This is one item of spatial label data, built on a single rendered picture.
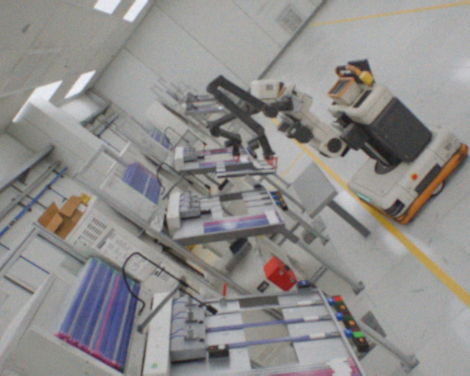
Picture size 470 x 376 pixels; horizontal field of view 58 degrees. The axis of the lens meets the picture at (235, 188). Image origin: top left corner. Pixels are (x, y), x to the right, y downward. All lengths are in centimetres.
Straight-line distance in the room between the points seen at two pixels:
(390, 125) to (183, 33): 812
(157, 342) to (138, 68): 927
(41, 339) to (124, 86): 951
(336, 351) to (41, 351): 102
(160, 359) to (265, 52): 952
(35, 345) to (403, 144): 234
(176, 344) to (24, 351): 53
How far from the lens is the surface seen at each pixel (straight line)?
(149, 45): 1055
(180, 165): 422
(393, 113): 288
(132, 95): 1067
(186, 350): 167
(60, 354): 144
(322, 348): 175
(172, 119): 753
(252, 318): 302
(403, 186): 295
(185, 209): 298
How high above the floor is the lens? 185
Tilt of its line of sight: 16 degrees down
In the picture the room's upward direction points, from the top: 52 degrees counter-clockwise
